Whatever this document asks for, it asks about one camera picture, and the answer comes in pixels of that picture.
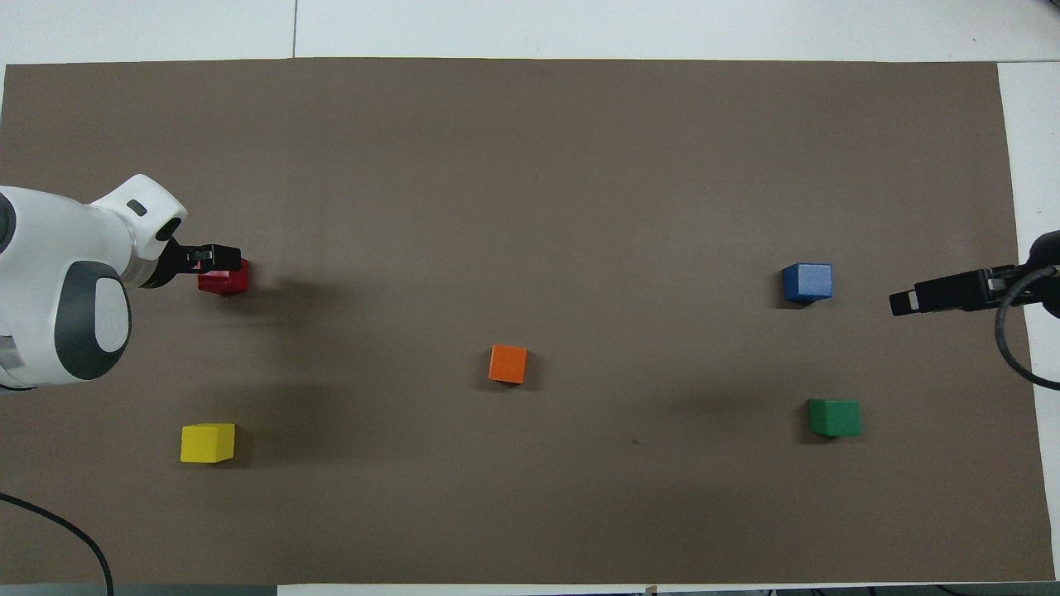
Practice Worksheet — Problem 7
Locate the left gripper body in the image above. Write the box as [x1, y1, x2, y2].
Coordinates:
[147, 238, 201, 290]

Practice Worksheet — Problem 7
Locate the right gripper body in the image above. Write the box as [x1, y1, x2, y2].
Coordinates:
[999, 231, 1060, 320]

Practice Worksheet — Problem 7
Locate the red block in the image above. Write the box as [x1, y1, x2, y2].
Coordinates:
[197, 258, 250, 297]

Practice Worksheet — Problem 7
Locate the yellow block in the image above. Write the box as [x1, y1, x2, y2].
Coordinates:
[180, 422, 237, 464]

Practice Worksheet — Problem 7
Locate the blue block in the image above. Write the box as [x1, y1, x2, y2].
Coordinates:
[783, 262, 834, 305]

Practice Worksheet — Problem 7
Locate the green block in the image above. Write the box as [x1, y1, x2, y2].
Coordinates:
[808, 398, 863, 439]

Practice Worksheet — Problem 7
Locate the orange block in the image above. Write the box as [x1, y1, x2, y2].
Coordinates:
[487, 344, 529, 386]

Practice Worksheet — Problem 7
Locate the black cable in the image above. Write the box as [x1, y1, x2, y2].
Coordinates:
[0, 492, 115, 596]
[995, 263, 1060, 392]

